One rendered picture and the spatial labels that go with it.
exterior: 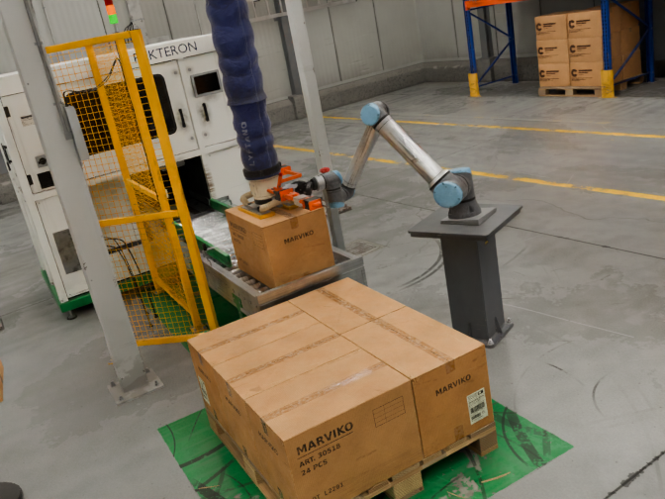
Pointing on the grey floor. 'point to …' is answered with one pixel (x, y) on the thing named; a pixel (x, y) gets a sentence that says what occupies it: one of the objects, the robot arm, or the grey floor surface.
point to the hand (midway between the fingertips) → (285, 193)
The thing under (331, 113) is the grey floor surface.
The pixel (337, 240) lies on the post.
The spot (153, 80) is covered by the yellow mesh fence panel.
